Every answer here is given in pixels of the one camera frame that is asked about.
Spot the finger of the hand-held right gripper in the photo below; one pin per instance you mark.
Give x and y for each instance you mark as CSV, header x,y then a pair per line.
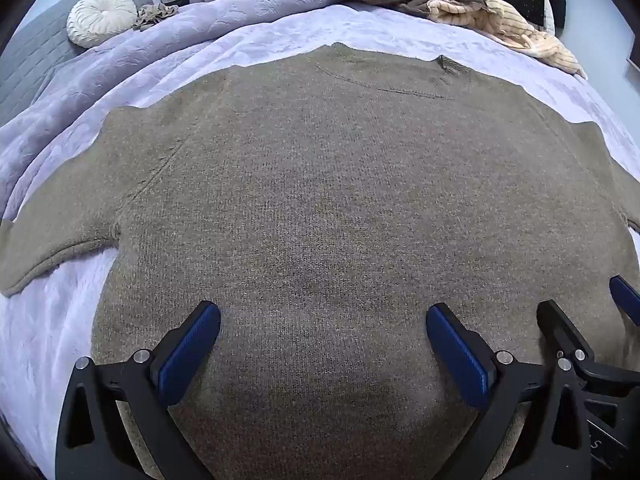
x,y
560,327
627,297

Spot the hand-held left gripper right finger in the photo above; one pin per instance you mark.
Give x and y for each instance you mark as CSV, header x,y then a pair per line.
x,y
457,355

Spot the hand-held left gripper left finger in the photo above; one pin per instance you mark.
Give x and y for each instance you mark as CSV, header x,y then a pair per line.
x,y
192,350

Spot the olive knitted sweater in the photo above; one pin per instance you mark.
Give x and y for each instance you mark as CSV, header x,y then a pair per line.
x,y
320,185

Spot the white hanging garment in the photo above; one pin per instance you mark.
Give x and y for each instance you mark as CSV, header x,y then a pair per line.
x,y
549,22

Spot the purple plush blanket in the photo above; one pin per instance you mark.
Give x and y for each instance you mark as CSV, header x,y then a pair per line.
x,y
150,60

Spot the cream striped garment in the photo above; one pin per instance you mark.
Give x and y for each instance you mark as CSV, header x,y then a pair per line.
x,y
500,20

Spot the black glitter bag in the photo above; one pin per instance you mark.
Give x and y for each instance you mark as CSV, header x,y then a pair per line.
x,y
520,0

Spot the grey quilted headboard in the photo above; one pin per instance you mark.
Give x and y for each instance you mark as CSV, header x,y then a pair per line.
x,y
30,60

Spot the small beige crumpled cloth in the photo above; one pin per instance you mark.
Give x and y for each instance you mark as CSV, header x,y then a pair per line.
x,y
155,14

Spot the round white pleated cushion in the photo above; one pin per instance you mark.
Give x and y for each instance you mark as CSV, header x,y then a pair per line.
x,y
100,17

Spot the small black object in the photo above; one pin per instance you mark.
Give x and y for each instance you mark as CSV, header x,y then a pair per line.
x,y
177,2

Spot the dark wall screen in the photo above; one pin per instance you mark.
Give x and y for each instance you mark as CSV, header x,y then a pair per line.
x,y
634,60

